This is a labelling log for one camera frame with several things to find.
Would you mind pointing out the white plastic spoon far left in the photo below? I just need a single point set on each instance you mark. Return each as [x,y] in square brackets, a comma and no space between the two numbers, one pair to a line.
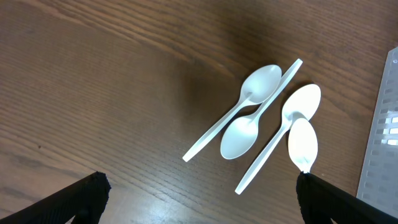
[255,89]

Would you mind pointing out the white plastic spoon bowl down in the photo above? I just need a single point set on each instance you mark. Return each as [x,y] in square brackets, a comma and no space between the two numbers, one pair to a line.
[242,133]

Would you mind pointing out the white plastic spoon near basket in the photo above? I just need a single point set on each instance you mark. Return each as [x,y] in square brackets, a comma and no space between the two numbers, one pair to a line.
[303,145]

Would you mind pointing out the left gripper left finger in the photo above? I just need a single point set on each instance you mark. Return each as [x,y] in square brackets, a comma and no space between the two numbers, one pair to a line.
[81,202]

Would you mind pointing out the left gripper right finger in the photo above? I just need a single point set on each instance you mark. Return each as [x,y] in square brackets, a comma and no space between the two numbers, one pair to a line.
[321,202]

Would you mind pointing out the clear plastic basket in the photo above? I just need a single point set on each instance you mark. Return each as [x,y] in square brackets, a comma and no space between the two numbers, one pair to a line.
[378,181]

